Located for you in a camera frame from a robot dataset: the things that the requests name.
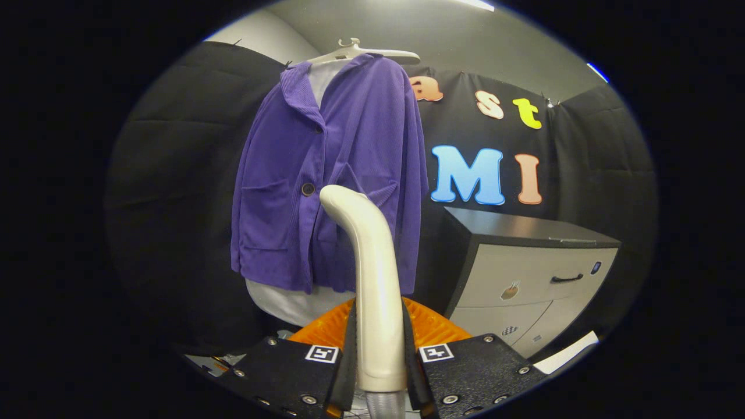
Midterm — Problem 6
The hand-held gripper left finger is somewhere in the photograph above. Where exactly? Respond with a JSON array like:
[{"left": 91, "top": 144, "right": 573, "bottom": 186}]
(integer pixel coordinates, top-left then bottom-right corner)
[{"left": 231, "top": 297, "right": 357, "bottom": 419}]

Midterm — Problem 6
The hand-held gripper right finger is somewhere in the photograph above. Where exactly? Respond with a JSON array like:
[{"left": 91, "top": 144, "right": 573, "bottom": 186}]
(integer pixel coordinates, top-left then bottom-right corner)
[{"left": 402, "top": 296, "right": 549, "bottom": 417}]

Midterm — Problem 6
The white garment steamer head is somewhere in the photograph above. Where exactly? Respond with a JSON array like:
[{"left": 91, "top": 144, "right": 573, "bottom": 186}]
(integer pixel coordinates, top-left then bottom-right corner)
[{"left": 319, "top": 184, "right": 409, "bottom": 393}]

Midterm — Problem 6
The purple corduroy jacket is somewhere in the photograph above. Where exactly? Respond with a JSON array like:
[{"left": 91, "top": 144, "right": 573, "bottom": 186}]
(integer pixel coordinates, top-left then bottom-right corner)
[{"left": 230, "top": 54, "right": 430, "bottom": 296}]

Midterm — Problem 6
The white clothes hanger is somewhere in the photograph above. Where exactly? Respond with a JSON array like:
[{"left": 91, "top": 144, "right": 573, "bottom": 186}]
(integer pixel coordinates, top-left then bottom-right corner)
[{"left": 305, "top": 37, "right": 421, "bottom": 66}]

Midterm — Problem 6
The white padded ironing board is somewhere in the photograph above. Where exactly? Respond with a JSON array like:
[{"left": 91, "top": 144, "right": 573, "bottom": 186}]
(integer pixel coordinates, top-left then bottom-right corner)
[{"left": 244, "top": 58, "right": 357, "bottom": 328}]

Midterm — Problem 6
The white box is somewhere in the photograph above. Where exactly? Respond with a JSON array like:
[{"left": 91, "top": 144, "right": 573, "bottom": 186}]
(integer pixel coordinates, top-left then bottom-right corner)
[{"left": 532, "top": 330, "right": 601, "bottom": 375}]

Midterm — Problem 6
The grey cabinet with dark top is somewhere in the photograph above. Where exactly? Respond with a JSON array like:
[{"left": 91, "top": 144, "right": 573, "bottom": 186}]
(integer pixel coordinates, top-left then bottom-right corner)
[{"left": 445, "top": 206, "right": 623, "bottom": 359}]

